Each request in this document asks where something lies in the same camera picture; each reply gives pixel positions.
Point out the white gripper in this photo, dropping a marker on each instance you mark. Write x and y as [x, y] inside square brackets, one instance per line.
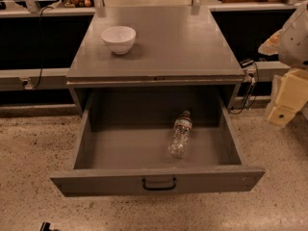
[295, 47]

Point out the clear plastic water bottle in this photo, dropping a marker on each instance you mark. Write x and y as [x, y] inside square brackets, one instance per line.
[181, 134]

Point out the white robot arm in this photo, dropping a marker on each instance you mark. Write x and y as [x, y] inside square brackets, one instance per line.
[290, 43]

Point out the grey cabinet counter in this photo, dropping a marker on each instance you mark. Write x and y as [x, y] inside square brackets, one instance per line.
[179, 45]

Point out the grey open top drawer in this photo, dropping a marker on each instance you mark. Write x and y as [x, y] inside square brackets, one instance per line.
[124, 138]

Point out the white ceramic bowl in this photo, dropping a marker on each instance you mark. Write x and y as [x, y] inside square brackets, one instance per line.
[119, 39]

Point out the black object on floor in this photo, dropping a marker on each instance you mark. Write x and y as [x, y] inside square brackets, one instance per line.
[45, 227]

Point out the black drawer handle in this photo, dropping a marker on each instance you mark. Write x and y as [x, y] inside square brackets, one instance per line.
[159, 186]

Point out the grey rail lower shelf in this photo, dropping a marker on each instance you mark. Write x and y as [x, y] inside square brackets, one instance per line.
[33, 79]

